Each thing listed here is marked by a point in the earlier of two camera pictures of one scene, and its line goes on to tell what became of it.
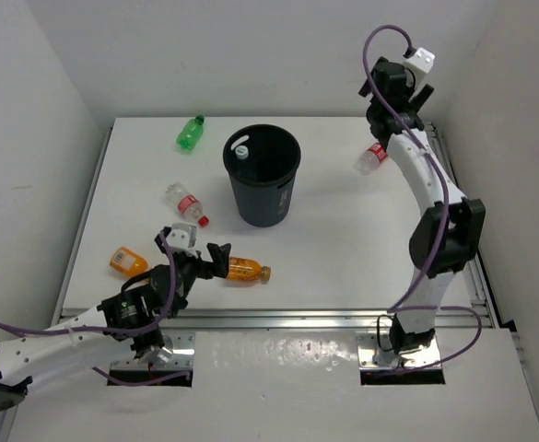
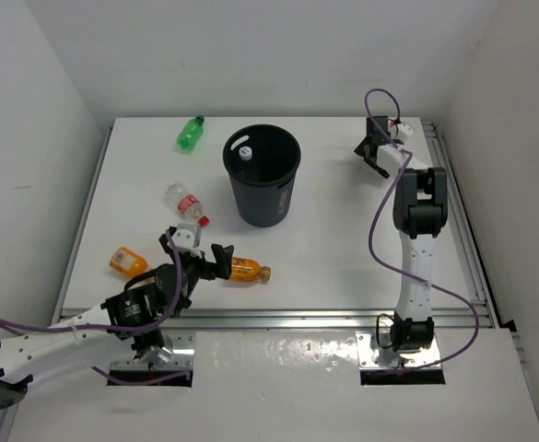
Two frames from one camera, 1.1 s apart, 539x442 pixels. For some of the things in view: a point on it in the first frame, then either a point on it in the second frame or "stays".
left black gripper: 194,262 stays
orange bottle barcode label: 127,261 stays
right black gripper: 416,102 → 362,152
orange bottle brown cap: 246,269 stays
